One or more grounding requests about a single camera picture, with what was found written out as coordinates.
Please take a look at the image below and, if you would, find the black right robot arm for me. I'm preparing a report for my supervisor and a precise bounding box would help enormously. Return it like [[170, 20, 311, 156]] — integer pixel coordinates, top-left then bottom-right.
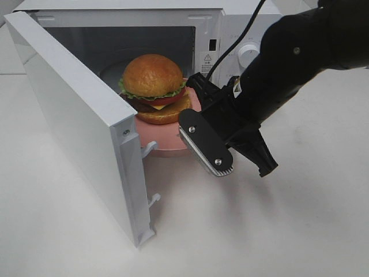
[[179, 1, 368, 177]]

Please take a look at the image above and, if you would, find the pink round plate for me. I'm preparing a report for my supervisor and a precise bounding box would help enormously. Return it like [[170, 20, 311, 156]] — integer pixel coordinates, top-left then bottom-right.
[[134, 86, 201, 158]]

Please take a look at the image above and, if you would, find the upper white power knob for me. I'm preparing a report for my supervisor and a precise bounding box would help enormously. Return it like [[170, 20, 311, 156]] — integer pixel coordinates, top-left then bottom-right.
[[238, 43, 259, 69]]

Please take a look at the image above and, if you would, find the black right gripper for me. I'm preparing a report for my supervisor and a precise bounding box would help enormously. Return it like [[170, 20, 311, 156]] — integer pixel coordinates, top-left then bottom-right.
[[178, 73, 278, 177]]

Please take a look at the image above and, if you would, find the toy hamburger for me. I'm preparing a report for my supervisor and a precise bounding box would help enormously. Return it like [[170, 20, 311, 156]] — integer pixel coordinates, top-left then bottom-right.
[[118, 54, 191, 125]]

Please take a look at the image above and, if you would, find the white warning label sticker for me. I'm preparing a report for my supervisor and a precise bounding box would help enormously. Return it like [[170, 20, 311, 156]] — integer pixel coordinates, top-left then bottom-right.
[[199, 51, 217, 76]]

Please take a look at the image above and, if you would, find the white microwave oven body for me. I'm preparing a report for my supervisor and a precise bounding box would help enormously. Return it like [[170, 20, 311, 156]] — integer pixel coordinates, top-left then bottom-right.
[[13, 1, 257, 91]]

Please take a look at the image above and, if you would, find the white microwave door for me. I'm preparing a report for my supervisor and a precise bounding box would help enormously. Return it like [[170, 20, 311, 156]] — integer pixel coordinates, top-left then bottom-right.
[[5, 12, 154, 246]]

